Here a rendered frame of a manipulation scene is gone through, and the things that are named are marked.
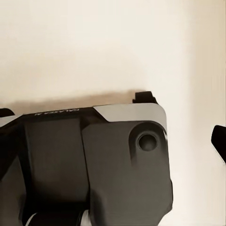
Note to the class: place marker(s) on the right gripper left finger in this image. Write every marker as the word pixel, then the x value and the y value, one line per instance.
pixel 11 141

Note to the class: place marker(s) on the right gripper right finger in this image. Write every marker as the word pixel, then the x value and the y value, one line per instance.
pixel 218 139

